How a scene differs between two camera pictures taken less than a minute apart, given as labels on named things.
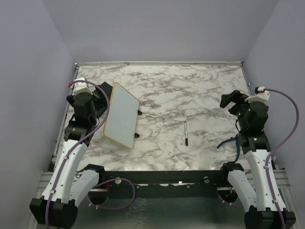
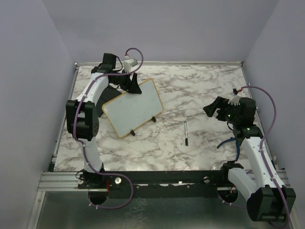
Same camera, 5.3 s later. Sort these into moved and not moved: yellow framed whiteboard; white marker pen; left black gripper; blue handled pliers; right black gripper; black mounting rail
Moved: yellow framed whiteboard; left black gripper; right black gripper
Not moved: black mounting rail; white marker pen; blue handled pliers
